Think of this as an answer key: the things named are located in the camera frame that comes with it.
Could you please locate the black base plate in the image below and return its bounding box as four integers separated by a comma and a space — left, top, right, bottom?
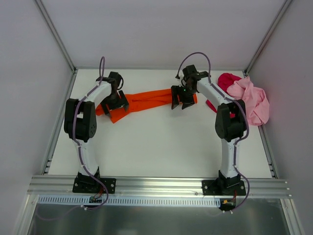
72, 175, 116, 194
201, 179, 246, 196

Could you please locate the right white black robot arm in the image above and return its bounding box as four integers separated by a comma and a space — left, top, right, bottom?
171, 65, 249, 196

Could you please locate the left aluminium frame post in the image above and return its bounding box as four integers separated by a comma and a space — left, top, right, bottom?
33, 0, 76, 73

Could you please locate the aluminium mounting rail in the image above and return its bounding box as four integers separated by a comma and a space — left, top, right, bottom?
27, 175, 292, 199

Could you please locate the aluminium frame post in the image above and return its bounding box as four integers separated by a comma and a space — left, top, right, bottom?
33, 0, 76, 73
243, 0, 293, 77

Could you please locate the right aluminium frame post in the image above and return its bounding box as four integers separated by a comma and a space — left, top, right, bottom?
243, 0, 293, 77

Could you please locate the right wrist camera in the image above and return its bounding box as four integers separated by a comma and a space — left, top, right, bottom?
182, 65, 198, 77

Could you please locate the light pink t shirt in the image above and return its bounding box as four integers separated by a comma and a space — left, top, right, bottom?
226, 76, 269, 126

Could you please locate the white slotted cable duct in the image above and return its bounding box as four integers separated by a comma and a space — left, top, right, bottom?
37, 195, 221, 208

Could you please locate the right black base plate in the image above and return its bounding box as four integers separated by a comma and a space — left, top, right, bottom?
201, 179, 246, 196

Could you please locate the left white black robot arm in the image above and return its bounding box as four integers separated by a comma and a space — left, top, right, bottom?
64, 71, 129, 193

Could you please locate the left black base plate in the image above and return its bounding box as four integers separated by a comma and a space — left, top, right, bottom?
72, 175, 116, 194

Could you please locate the magenta t shirt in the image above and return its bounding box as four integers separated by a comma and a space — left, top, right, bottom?
205, 72, 243, 114

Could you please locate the orange t shirt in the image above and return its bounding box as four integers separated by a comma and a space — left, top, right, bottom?
94, 88, 198, 124

